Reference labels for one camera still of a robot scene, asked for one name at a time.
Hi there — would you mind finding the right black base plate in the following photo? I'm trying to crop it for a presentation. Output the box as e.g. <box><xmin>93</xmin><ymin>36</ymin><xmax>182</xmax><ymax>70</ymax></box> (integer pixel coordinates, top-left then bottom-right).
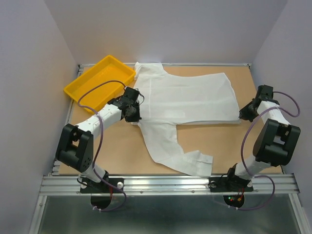
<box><xmin>208</xmin><ymin>176</ymin><xmax>254</xmax><ymax>193</ymax></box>

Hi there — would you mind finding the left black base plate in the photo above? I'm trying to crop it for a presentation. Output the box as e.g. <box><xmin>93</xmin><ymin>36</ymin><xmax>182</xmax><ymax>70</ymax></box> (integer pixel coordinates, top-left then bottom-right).
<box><xmin>77</xmin><ymin>177</ymin><xmax>124</xmax><ymax>194</ymax></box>

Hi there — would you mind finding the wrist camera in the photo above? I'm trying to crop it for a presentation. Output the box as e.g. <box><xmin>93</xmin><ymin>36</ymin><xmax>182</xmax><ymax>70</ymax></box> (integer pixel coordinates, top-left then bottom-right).
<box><xmin>123</xmin><ymin>87</ymin><xmax>140</xmax><ymax>102</ymax></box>
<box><xmin>255</xmin><ymin>85</ymin><xmax>273</xmax><ymax>100</ymax></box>

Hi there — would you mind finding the aluminium left side rail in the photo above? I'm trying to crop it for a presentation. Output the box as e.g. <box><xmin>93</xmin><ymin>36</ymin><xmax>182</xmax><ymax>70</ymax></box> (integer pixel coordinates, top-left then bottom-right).
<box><xmin>50</xmin><ymin>64</ymin><xmax>85</xmax><ymax>176</ymax></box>

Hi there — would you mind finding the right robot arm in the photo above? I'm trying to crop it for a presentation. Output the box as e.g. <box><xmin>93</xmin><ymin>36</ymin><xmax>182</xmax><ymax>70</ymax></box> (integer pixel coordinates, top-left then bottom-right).
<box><xmin>224</xmin><ymin>100</ymin><xmax>301</xmax><ymax>190</ymax></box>

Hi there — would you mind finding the white long sleeve shirt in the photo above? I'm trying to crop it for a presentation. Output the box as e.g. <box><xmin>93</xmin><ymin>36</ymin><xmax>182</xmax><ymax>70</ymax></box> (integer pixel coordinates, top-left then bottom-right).
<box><xmin>134</xmin><ymin>62</ymin><xmax>240</xmax><ymax>177</ymax></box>

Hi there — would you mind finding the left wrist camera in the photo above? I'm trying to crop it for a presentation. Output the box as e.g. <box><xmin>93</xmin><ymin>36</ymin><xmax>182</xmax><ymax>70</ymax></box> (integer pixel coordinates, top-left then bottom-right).
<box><xmin>123</xmin><ymin>87</ymin><xmax>140</xmax><ymax>102</ymax></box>

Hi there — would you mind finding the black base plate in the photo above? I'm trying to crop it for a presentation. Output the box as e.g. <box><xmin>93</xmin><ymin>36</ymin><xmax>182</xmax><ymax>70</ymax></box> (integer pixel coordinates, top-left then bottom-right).
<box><xmin>208</xmin><ymin>176</ymin><xmax>254</xmax><ymax>193</ymax></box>
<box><xmin>77</xmin><ymin>177</ymin><xmax>124</xmax><ymax>194</ymax></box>

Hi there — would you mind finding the aluminium back rail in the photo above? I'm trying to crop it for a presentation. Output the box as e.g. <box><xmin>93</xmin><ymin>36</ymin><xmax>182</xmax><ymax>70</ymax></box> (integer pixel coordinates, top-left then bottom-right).
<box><xmin>78</xmin><ymin>62</ymin><xmax>252</xmax><ymax>69</ymax></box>

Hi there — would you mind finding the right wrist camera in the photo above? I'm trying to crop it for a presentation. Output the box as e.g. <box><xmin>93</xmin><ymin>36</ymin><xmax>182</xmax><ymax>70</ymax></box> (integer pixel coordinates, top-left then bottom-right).
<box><xmin>255</xmin><ymin>85</ymin><xmax>273</xmax><ymax>100</ymax></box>

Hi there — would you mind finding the aluminium front rail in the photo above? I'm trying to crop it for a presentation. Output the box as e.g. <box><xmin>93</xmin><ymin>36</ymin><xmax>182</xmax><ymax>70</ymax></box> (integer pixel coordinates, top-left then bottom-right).
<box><xmin>39</xmin><ymin>174</ymin><xmax>300</xmax><ymax>196</ymax></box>

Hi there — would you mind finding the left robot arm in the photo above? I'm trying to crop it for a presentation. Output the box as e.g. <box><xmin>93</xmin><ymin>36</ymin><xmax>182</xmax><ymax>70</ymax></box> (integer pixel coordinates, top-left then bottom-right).
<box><xmin>56</xmin><ymin>94</ymin><xmax>141</xmax><ymax>192</ymax></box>

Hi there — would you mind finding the aluminium rail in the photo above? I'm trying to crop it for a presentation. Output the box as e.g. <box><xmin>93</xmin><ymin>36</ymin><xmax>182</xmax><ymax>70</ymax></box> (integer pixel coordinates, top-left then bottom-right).
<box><xmin>78</xmin><ymin>62</ymin><xmax>252</xmax><ymax>69</ymax></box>
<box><xmin>39</xmin><ymin>174</ymin><xmax>300</xmax><ymax>196</ymax></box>
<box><xmin>50</xmin><ymin>64</ymin><xmax>85</xmax><ymax>176</ymax></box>

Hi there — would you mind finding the yellow plastic tray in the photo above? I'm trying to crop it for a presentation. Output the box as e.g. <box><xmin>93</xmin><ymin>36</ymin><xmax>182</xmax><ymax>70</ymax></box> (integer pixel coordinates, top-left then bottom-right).
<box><xmin>64</xmin><ymin>55</ymin><xmax>136</xmax><ymax>111</ymax></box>

